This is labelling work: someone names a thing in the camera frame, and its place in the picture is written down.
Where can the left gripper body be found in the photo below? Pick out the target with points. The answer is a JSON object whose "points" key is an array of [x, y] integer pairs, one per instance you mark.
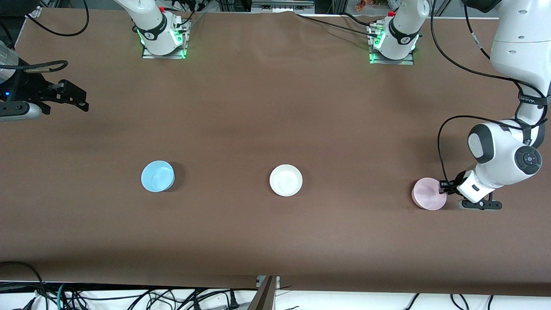
{"points": [[457, 180]]}

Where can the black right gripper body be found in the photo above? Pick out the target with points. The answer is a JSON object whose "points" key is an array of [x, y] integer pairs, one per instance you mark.
{"points": [[26, 89]]}

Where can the pink bowl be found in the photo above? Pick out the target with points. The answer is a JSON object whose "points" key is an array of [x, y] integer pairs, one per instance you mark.
{"points": [[426, 194]]}

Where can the blue bowl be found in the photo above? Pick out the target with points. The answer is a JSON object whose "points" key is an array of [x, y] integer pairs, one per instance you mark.
{"points": [[157, 176]]}

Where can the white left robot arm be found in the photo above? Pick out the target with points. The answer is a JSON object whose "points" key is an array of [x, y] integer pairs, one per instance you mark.
{"points": [[516, 43]]}

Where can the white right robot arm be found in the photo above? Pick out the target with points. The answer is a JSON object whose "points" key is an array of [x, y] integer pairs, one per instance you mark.
{"points": [[150, 26]]}

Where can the white bowl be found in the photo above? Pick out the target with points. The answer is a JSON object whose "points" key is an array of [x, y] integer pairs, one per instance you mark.
{"points": [[286, 180]]}

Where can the brown table cover sheet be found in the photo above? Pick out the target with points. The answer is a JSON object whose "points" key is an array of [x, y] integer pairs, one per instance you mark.
{"points": [[275, 107]]}

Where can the orange patterned object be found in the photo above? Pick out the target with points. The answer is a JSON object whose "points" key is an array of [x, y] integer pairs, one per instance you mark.
{"points": [[365, 4]]}

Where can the grey device with sockets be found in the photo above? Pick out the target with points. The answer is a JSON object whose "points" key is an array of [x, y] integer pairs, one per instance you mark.
{"points": [[282, 5]]}

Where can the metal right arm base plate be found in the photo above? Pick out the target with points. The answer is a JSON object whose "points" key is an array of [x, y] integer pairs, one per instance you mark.
{"points": [[178, 54]]}

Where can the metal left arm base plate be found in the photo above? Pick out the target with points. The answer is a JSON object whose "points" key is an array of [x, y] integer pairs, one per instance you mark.
{"points": [[409, 61]]}

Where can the aluminium profile post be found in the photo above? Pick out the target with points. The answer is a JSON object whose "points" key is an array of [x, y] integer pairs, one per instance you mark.
{"points": [[263, 297]]}

